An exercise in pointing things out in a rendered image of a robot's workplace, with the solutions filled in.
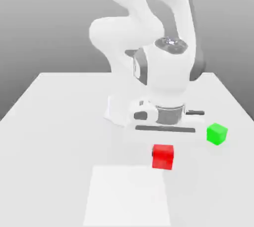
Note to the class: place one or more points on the small red cube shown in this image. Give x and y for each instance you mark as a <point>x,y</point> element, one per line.
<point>162,156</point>

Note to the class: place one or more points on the small green cube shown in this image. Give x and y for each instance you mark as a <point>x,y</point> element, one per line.
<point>216,133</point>

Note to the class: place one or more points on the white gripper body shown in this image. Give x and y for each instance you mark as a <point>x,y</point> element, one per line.
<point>164,129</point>

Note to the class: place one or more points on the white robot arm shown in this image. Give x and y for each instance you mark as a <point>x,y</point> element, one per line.
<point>158,68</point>

